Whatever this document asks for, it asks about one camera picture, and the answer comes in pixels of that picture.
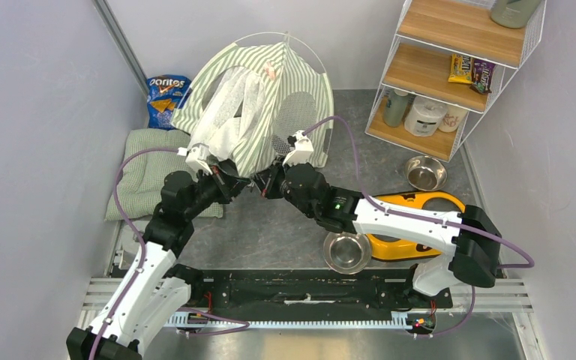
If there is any yellow pet bowl holder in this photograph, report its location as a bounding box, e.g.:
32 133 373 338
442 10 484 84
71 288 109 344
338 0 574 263
367 191 465 262

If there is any thin white tent pole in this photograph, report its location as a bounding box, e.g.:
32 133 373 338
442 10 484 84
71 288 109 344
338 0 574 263
183 31 329 101

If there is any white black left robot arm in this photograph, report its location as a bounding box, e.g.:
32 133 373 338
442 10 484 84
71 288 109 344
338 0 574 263
66 160 250 359

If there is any steel bowl front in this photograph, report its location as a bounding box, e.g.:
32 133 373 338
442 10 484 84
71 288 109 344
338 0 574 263
323 232 372 275

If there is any blue Doritos chip bag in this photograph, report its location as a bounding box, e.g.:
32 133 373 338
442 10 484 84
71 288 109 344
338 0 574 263
146 74 191 131

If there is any white wire wooden shelf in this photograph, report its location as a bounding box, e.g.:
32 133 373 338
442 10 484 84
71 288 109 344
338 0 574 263
365 0 547 161

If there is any green checked pet cushion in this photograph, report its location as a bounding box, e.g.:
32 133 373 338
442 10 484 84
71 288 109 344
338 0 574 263
103 127 224 222

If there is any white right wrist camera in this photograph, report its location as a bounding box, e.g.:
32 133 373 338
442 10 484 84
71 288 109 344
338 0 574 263
283 130 314 166

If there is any green bottle top shelf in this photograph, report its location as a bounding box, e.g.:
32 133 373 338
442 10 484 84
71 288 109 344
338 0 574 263
490 0 542 29

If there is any green bottle lower shelf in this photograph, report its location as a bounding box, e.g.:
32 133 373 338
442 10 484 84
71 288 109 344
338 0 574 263
382 89 410 128

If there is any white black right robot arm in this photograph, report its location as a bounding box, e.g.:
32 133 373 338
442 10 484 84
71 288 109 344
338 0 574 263
253 163 500 307

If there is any white toilet paper roll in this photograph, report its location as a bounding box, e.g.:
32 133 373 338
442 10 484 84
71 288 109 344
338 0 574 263
403 96 448 137

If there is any green bottle shelf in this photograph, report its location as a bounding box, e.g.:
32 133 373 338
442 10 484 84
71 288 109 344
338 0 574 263
382 89 410 128
490 0 542 29

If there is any cream printed cup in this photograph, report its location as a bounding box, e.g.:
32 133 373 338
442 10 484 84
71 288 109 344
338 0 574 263
438 105 469 133

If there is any dark purple candy bag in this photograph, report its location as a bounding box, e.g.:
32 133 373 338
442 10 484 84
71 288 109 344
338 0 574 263
470 58 496 95

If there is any yellow candy bag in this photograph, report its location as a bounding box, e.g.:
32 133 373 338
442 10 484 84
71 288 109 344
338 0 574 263
448 53 473 85

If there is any steel bowl near shelf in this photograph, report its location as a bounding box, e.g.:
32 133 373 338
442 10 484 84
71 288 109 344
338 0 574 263
403 155 448 191

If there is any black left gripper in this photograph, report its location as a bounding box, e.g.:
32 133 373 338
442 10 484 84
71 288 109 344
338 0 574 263
184 163 251 220

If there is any green striped pet tent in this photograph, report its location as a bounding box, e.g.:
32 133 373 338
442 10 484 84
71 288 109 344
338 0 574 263
172 69 335 178

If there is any aluminium rail frame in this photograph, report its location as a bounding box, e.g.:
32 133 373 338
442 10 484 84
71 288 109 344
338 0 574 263
67 277 550 360

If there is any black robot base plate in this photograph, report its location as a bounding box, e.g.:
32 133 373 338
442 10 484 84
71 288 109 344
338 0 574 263
173 265 453 311

